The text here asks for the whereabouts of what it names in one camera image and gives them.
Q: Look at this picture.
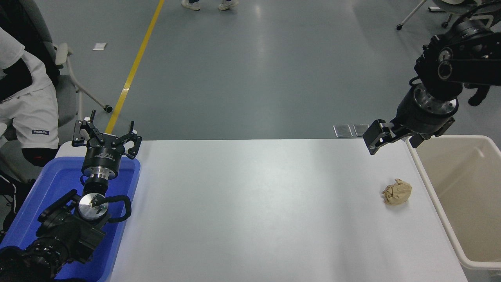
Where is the seated person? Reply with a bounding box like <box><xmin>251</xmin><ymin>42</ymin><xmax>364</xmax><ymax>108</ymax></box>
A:
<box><xmin>0</xmin><ymin>27</ymin><xmax>60</xmax><ymax>235</ymax></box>

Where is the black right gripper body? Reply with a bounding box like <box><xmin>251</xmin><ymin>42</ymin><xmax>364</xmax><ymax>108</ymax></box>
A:
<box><xmin>393</xmin><ymin>91</ymin><xmax>456</xmax><ymax>138</ymax></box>

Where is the grey office chair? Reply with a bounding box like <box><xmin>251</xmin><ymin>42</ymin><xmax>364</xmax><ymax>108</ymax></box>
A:
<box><xmin>0</xmin><ymin>0</ymin><xmax>114</xmax><ymax>183</ymax></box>

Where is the blue plastic tray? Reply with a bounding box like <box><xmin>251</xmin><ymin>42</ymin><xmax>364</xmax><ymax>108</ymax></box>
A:
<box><xmin>0</xmin><ymin>157</ymin><xmax>141</xmax><ymax>282</ymax></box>

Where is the large pale bin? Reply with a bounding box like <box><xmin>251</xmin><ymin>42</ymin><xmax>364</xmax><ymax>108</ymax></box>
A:
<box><xmin>406</xmin><ymin>135</ymin><xmax>501</xmax><ymax>271</ymax></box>

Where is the standing person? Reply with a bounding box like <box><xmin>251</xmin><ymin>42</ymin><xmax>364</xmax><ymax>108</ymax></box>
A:
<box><xmin>181</xmin><ymin>0</ymin><xmax>240</xmax><ymax>11</ymax></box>

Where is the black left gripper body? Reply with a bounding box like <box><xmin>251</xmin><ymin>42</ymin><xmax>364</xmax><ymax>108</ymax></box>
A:
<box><xmin>82</xmin><ymin>134</ymin><xmax>127</xmax><ymax>170</ymax></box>

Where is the white wheeled chair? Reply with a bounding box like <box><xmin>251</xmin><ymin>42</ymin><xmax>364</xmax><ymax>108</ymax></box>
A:
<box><xmin>396</xmin><ymin>0</ymin><xmax>466</xmax><ymax>31</ymax></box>

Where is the tan paper ball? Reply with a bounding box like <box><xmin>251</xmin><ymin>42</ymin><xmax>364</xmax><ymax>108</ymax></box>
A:
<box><xmin>382</xmin><ymin>179</ymin><xmax>412</xmax><ymax>206</ymax></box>

